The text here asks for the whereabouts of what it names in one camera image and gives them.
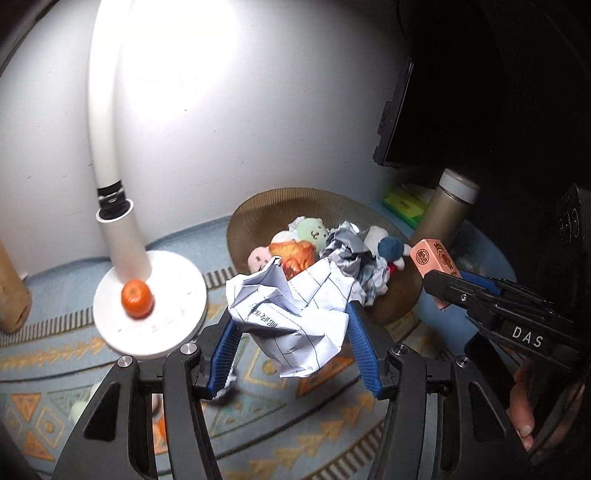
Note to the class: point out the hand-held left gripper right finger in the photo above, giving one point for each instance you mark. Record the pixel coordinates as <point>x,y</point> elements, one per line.
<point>364,350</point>

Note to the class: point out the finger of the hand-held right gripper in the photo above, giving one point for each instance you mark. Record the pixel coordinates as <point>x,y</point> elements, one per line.
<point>485,282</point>
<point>450,286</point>

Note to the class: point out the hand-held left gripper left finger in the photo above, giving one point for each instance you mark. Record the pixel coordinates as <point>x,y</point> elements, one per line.
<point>226,350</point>

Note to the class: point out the pink box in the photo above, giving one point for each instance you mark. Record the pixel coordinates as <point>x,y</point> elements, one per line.
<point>431,256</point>

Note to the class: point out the red fries plush toy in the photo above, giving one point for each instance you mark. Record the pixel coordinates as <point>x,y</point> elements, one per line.
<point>397,266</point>

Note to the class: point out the gridded paper sheet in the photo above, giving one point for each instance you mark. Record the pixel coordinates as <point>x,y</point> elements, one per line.
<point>286,318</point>

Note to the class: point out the grey shark plush toy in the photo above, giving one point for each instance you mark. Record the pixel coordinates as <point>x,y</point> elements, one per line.
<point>388,245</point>

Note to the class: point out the orange wrapper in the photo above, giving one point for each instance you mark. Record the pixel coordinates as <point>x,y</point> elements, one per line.
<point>295,256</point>

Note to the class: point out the pink white green plush toy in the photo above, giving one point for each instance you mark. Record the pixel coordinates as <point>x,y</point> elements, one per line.
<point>307,229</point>

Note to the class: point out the brown ribbed glass bowl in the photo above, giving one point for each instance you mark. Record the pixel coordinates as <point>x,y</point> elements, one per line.
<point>258,212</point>

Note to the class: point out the person's right hand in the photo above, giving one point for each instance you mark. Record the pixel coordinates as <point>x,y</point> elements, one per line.
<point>521,406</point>

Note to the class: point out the gold thermos bottle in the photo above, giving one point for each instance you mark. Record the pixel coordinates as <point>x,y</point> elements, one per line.
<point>443,212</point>

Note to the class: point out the green tissue pack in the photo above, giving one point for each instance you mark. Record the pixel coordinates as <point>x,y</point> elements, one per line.
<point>406,203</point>

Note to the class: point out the orange fruit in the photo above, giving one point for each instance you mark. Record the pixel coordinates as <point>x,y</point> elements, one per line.
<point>137,299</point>

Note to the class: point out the patterned blue table mat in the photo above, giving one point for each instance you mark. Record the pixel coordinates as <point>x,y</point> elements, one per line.
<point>286,438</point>

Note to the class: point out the black monitor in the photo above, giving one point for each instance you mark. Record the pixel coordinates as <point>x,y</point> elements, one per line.
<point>401,138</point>

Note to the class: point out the white desk lamp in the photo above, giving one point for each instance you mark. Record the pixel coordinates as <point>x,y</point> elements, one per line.
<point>111,138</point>

